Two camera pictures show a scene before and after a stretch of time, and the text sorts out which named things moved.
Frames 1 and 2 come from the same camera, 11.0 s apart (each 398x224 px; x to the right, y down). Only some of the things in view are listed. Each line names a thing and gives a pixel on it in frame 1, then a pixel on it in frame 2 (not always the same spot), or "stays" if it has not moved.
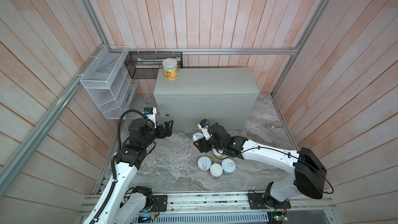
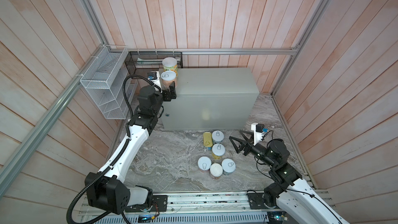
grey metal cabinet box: [227, 95] stays
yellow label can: [170, 69] stays
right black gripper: [202, 142] to [243, 142]
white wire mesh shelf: [109, 82] stays
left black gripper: [168, 133] to [168, 97]
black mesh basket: [145, 65] stays
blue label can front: [228, 166] stays
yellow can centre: [217, 154] stays
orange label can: [196, 136] to [167, 77]
